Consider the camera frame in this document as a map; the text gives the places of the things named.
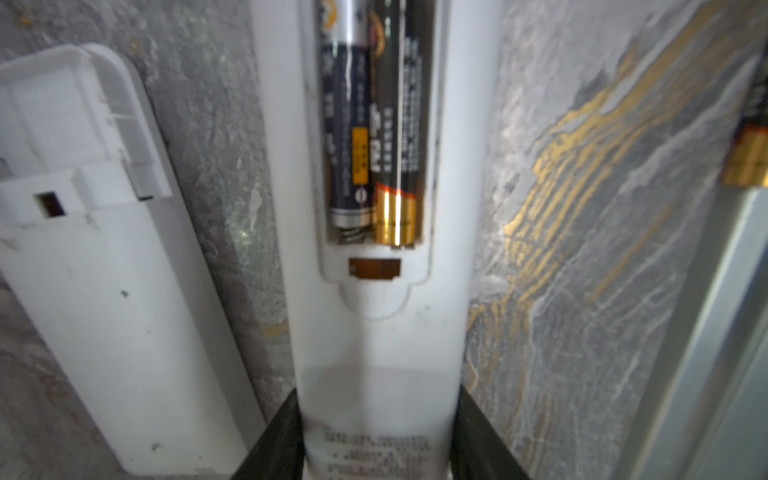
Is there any long white TV remote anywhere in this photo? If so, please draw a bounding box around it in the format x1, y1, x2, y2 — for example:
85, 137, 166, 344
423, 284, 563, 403
251, 1, 502, 479

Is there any white air conditioner remote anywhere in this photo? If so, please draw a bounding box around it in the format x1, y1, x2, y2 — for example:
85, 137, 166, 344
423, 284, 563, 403
1, 43, 265, 476

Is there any black gold AA battery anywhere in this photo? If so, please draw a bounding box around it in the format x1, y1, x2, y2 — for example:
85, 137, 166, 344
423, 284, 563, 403
720, 72, 767, 188

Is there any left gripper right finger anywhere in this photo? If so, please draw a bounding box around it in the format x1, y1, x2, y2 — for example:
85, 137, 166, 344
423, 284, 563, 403
451, 386, 530, 480

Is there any blue silver battery in TV remote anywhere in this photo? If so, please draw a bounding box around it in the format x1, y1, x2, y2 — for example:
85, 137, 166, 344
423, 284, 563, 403
318, 0, 373, 243

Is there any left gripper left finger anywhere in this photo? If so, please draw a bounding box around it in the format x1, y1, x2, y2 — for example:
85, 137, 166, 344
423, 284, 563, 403
230, 389, 305, 480

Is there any black gold battery in TV remote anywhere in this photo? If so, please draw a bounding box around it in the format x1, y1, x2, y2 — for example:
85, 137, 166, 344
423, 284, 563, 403
370, 1, 434, 248

